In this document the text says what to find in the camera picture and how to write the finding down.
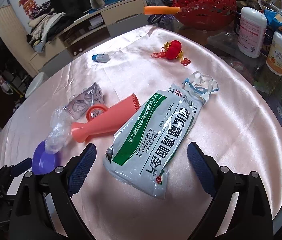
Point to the orange foam handle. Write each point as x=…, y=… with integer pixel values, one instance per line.
x=161, y=10

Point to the red cutout basket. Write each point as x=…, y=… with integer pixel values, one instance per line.
x=206, y=15

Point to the clear plastic bag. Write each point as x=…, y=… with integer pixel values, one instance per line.
x=60, y=131

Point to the red lantern ornament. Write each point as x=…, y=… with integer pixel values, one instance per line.
x=172, y=51

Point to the pink satin tablecloth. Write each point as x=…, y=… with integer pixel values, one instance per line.
x=184, y=147

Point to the silver blister pack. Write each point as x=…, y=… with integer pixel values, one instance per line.
x=79, y=105

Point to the white blue plastic wrapper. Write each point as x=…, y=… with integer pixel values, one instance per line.
x=200, y=86

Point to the white orange label bottle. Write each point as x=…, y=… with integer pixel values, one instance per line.
x=274, y=58

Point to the white pink label bottle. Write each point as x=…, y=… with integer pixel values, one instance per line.
x=253, y=25

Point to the red chinese knot decoration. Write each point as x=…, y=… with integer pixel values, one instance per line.
x=28, y=6

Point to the white green medicine bag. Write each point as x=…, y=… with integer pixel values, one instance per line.
x=146, y=143

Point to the beige tv cabinet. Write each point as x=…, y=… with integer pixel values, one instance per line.
x=88, y=32

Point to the small blue cap bottle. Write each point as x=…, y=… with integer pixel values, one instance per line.
x=102, y=58

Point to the pile of clothes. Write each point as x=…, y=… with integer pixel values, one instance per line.
x=45, y=24

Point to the coral plastic horn toy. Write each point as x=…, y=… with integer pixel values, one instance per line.
x=103, y=120

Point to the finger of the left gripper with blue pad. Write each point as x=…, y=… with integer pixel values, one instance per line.
x=21, y=167

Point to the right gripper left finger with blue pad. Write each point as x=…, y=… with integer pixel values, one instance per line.
x=30, y=218

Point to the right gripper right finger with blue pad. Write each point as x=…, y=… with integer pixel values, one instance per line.
x=252, y=217

